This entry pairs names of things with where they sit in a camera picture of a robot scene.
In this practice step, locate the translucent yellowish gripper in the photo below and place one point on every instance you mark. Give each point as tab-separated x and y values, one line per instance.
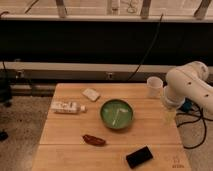
169	115

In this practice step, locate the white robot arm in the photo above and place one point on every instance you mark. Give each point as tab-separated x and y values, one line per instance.
186	81

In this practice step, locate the blue box on floor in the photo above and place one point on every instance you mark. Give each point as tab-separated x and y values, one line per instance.
187	106

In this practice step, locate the black rectangular sponge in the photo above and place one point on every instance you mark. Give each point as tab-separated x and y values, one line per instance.
138	157

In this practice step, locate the white spoon in bowl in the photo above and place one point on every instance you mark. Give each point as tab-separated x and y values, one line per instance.
117	114

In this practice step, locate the green bowl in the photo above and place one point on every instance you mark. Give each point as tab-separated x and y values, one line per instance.
108	111

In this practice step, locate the red chili pepper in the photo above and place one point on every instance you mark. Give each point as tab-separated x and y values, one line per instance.
92	140

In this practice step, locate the white soap bar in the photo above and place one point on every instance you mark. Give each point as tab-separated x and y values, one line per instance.
91	94

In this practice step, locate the clear plastic bottle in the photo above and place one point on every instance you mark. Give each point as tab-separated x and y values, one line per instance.
67	107

